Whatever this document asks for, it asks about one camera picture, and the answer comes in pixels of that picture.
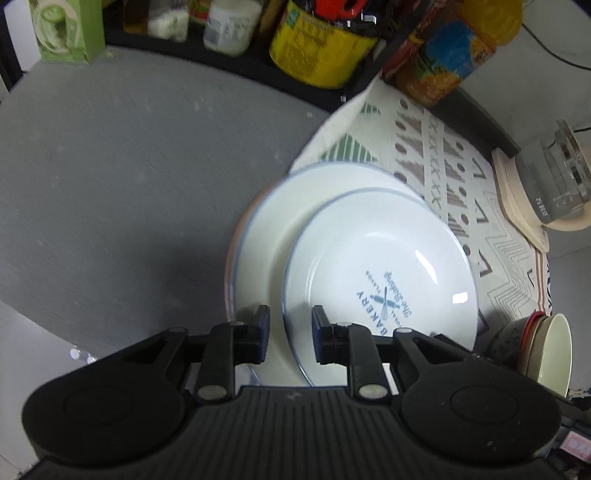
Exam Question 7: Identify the yellow tin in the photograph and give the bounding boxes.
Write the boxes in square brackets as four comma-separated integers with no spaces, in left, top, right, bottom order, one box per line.
[269,0,379,90]

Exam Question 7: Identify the speckled cream bowl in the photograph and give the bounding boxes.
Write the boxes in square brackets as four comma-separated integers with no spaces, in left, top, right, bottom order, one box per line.
[486,316,536,378]

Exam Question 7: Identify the green striped white cloth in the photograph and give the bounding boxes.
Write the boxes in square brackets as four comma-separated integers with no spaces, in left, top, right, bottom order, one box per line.
[288,76,393,175]

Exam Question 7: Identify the smooth cream bowl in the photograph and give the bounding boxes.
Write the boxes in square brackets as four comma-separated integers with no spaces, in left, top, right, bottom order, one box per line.
[534,313,573,398]

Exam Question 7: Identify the dark glass bottle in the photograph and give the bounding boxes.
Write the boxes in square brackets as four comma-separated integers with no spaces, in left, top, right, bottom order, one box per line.
[122,0,151,35]

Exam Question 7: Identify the green carton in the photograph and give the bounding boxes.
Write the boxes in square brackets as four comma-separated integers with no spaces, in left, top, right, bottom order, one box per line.
[28,0,106,63]

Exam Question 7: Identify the orange juice bottle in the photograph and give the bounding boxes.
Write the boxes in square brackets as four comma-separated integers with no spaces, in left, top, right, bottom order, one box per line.
[394,0,525,109]

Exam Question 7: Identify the red soda can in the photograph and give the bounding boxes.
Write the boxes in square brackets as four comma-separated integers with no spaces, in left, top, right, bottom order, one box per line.
[381,18,428,81]

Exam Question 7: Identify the white printed jar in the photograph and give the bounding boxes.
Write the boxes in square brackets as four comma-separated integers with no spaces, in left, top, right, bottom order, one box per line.
[203,0,263,57]

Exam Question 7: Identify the cream patterned table mat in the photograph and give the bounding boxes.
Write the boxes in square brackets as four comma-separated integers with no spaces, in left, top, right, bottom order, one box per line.
[388,95,555,337]

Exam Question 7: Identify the black cable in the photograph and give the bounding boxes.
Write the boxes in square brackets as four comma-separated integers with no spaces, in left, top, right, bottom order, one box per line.
[522,21,591,71]

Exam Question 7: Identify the white plate with whisk print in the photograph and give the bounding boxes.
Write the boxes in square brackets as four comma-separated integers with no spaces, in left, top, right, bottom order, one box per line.
[281,187,479,388]

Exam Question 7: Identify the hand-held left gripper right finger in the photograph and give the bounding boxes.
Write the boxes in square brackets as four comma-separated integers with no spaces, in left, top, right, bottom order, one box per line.
[311,305,467,401]

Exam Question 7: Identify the white plate with script print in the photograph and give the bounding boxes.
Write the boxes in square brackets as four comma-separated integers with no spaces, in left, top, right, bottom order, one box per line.
[229,161,437,385]

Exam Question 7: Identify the white plate with gold rim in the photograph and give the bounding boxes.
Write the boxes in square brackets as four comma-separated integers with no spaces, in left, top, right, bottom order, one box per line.
[224,185,278,325]

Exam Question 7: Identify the glass jar with white contents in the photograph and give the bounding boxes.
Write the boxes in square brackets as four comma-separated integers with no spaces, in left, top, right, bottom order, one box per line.
[148,0,191,42]

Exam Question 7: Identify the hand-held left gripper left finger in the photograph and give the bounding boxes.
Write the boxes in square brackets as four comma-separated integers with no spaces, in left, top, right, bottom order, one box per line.
[104,304,271,401]

